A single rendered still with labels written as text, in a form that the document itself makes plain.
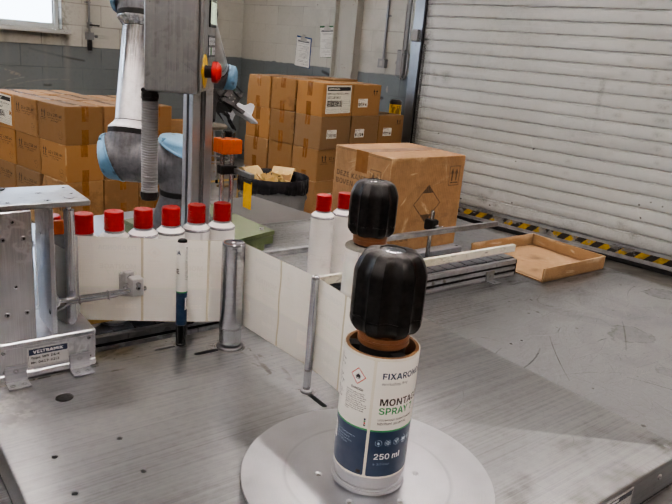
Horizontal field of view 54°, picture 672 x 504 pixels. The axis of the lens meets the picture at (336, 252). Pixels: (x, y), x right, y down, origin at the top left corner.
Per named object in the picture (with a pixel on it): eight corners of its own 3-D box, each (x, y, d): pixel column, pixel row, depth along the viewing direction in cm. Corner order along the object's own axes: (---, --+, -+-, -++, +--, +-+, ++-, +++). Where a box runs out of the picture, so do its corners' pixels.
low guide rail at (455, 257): (134, 319, 118) (134, 308, 117) (132, 316, 119) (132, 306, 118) (515, 251, 182) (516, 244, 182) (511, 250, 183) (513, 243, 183)
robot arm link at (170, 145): (200, 196, 166) (200, 142, 161) (146, 191, 166) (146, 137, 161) (210, 184, 177) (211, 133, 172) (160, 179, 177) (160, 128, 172)
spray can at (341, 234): (335, 286, 148) (344, 196, 142) (322, 278, 152) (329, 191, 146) (353, 282, 151) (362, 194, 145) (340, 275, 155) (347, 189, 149)
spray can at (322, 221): (314, 290, 144) (321, 198, 138) (300, 282, 148) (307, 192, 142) (333, 287, 147) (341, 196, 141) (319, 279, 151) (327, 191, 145)
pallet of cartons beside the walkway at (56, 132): (175, 226, 505) (177, 106, 479) (71, 243, 443) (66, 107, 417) (92, 194, 578) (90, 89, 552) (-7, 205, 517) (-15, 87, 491)
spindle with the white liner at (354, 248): (355, 357, 114) (373, 187, 105) (324, 337, 121) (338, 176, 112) (393, 347, 119) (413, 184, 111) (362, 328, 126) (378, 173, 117)
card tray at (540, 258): (542, 282, 179) (544, 268, 178) (469, 255, 198) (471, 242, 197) (603, 268, 197) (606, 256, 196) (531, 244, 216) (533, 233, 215)
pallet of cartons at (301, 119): (308, 232, 519) (319, 82, 486) (236, 209, 570) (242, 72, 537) (397, 213, 609) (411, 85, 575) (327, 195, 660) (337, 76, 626)
